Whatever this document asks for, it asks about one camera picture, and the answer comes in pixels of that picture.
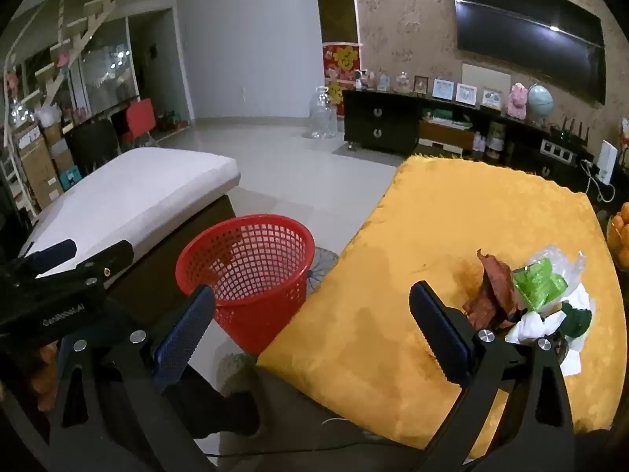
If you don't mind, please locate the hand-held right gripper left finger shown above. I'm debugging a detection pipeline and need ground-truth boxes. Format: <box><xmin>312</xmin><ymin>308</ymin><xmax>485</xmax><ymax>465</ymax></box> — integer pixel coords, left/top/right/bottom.
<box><xmin>48</xmin><ymin>284</ymin><xmax>217</xmax><ymax>472</ymax></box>

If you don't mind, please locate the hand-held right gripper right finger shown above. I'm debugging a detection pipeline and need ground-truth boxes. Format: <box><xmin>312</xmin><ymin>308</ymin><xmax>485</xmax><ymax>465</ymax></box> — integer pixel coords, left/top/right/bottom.
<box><xmin>409</xmin><ymin>280</ymin><xmax>578</xmax><ymax>472</ymax></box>

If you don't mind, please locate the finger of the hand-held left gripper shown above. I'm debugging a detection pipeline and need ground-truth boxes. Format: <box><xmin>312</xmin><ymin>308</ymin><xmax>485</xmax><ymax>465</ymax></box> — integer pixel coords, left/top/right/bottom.
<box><xmin>35</xmin><ymin>240</ymin><xmax>135</xmax><ymax>298</ymax></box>
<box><xmin>18</xmin><ymin>238</ymin><xmax>78</xmax><ymax>277</ymax></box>

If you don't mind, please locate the brown dried leaf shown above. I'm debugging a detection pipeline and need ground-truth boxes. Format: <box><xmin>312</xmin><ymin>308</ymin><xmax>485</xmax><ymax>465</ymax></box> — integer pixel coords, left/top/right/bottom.
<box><xmin>462</xmin><ymin>249</ymin><xmax>519</xmax><ymax>332</ymax></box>

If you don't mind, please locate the white paper tissue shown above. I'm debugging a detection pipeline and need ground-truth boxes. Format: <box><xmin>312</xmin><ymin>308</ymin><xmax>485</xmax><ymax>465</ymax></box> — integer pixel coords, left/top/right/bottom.
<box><xmin>506</xmin><ymin>285</ymin><xmax>595</xmax><ymax>377</ymax></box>

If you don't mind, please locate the red plastic mesh basket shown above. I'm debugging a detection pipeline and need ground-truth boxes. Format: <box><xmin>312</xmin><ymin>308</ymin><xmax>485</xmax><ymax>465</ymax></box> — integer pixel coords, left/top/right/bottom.
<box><xmin>175</xmin><ymin>215</ymin><xmax>316</xmax><ymax>356</ymax></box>

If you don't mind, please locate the clear plastic bag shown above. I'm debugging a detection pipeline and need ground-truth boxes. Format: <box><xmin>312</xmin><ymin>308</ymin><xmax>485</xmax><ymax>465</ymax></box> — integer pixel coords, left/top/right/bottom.
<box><xmin>528</xmin><ymin>245</ymin><xmax>588</xmax><ymax>315</ymax></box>

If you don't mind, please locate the person's left hand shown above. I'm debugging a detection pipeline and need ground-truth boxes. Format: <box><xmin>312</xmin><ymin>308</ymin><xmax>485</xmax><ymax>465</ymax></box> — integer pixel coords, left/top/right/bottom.
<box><xmin>30</xmin><ymin>347</ymin><xmax>59</xmax><ymax>413</ymax></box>

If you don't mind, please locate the white cushioned sofa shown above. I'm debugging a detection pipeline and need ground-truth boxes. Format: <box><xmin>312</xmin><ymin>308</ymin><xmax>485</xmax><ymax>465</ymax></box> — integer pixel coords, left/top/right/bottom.
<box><xmin>20</xmin><ymin>146</ymin><xmax>243</xmax><ymax>315</ymax></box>

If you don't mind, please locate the stack of cardboard boxes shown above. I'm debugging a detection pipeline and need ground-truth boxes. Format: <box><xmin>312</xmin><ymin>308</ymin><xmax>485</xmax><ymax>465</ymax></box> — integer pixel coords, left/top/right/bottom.
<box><xmin>12</xmin><ymin>123</ymin><xmax>74</xmax><ymax>210</ymax></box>

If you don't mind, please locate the yellow tablecloth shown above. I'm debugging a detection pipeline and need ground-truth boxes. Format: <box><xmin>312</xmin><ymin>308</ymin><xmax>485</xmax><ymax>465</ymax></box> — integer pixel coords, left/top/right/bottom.
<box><xmin>256</xmin><ymin>155</ymin><xmax>615</xmax><ymax>450</ymax></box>

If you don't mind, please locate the green plastic wrapper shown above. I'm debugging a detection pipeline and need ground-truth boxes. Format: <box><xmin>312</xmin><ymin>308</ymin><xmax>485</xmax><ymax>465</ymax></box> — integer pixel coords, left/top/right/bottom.
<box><xmin>512</xmin><ymin>258</ymin><xmax>568</xmax><ymax>313</ymax></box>

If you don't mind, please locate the black chair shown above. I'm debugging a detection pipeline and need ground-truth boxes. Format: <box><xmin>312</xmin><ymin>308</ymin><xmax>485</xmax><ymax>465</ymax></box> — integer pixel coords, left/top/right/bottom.
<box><xmin>65</xmin><ymin>119</ymin><xmax>119</xmax><ymax>175</ymax></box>

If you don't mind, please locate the dark green crumpled wrapper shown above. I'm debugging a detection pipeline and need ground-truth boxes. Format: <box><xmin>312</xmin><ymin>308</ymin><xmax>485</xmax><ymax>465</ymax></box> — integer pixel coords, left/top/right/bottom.
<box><xmin>560</xmin><ymin>302</ymin><xmax>593</xmax><ymax>340</ymax></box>

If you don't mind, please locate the red chair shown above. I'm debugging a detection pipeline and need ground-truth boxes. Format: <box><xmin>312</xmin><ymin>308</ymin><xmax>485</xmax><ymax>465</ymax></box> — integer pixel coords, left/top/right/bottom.
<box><xmin>125</xmin><ymin>98</ymin><xmax>159</xmax><ymax>148</ymax></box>

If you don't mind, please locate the brown wooden box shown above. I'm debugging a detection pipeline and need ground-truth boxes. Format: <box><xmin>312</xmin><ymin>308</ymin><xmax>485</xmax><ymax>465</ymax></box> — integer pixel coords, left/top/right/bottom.
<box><xmin>417</xmin><ymin>119</ymin><xmax>475</xmax><ymax>154</ymax></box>

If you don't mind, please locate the white jar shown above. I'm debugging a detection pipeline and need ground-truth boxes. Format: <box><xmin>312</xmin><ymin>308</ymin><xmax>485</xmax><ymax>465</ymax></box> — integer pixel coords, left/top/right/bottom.
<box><xmin>486</xmin><ymin>123</ymin><xmax>507</xmax><ymax>160</ymax></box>

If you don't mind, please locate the pile of oranges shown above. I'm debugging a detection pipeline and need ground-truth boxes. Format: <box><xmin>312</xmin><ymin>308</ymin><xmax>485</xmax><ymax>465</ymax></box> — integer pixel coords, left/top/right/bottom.
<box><xmin>607</xmin><ymin>203</ymin><xmax>629</xmax><ymax>269</ymax></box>

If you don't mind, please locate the green flat box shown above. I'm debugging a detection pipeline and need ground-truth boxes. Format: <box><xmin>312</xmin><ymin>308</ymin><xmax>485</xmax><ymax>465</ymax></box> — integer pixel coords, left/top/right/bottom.
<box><xmin>421</xmin><ymin>108</ymin><xmax>473</xmax><ymax>126</ymax></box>

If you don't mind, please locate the white power strip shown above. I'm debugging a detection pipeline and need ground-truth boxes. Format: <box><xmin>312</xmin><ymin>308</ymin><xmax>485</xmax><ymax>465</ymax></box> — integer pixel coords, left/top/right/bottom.
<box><xmin>541</xmin><ymin>138</ymin><xmax>577</xmax><ymax>163</ymax></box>

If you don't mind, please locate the white ladder shelf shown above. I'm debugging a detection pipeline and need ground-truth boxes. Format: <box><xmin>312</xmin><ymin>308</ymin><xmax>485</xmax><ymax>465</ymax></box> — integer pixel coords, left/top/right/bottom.
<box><xmin>5</xmin><ymin>0</ymin><xmax>123</xmax><ymax>124</ymax></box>

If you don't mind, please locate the black television cabinet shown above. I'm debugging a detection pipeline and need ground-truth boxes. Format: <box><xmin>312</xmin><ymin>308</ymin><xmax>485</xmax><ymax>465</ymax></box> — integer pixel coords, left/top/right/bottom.
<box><xmin>342</xmin><ymin>89</ymin><xmax>615</xmax><ymax>192</ymax></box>

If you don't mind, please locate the white upright device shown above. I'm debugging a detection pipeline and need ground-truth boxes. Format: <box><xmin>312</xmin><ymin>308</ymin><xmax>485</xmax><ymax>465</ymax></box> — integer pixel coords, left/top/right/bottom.
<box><xmin>597</xmin><ymin>140</ymin><xmax>619</xmax><ymax>185</ymax></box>

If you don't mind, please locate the black antenna router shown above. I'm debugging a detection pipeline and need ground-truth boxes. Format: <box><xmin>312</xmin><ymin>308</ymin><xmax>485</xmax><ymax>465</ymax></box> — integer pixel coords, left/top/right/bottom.
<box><xmin>550</xmin><ymin>117</ymin><xmax>590</xmax><ymax>146</ymax></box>

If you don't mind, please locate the pink plush toy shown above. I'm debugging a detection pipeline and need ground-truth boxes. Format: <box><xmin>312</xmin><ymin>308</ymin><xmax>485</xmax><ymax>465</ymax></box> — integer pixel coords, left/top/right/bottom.
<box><xmin>506</xmin><ymin>83</ymin><xmax>529</xmax><ymax>119</ymax></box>

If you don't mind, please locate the clear plastic water jug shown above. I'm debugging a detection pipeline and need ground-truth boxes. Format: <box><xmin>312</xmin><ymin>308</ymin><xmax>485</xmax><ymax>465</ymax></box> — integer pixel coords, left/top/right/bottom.
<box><xmin>303</xmin><ymin>85</ymin><xmax>340</xmax><ymax>139</ymax></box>

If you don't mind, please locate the pale blue globe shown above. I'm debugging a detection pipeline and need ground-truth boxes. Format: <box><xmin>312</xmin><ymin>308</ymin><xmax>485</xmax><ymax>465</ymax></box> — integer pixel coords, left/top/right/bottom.
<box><xmin>527</xmin><ymin>83</ymin><xmax>555</xmax><ymax>126</ymax></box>

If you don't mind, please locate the round wire fan guard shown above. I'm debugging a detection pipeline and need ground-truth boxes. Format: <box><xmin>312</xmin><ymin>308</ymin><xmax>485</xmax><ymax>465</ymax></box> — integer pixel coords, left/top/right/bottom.
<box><xmin>307</xmin><ymin>246</ymin><xmax>337</xmax><ymax>291</ymax></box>

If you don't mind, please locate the white cable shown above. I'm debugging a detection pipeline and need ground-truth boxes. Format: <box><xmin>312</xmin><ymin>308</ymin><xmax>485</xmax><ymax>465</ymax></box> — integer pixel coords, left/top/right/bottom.
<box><xmin>582</xmin><ymin>160</ymin><xmax>615</xmax><ymax>202</ymax></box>

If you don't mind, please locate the red festive wall poster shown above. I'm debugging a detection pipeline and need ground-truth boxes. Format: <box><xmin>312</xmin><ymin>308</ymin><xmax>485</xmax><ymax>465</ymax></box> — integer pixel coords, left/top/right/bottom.
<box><xmin>322</xmin><ymin>42</ymin><xmax>362</xmax><ymax>104</ymax></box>

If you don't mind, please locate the black wall television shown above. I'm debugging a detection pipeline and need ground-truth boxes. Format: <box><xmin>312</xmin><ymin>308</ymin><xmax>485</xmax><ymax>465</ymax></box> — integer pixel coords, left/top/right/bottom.
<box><xmin>449</xmin><ymin>0</ymin><xmax>606</xmax><ymax>105</ymax></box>

